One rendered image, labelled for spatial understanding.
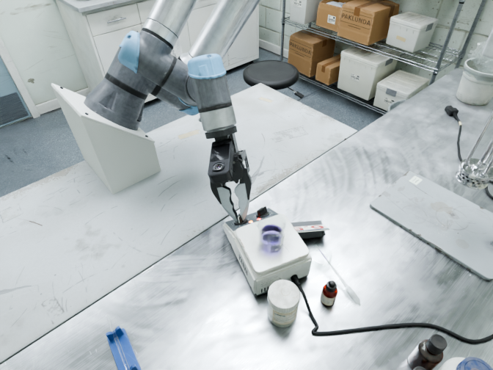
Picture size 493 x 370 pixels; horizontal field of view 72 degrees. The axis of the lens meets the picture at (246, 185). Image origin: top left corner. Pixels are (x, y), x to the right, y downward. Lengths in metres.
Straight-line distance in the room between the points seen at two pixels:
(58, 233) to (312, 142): 0.77
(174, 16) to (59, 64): 2.71
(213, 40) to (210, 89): 0.24
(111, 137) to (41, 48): 2.54
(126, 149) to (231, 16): 0.43
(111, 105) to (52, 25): 2.48
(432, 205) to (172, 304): 0.68
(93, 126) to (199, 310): 0.49
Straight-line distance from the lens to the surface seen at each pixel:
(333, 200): 0.93
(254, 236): 0.72
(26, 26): 3.36
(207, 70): 0.72
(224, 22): 0.93
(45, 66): 3.46
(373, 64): 2.88
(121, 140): 0.93
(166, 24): 0.81
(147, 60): 0.80
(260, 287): 0.71
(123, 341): 0.73
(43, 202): 1.07
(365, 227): 0.88
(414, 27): 2.77
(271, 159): 1.04
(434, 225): 0.94
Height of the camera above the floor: 1.55
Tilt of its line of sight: 43 degrees down
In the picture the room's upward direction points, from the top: 2 degrees counter-clockwise
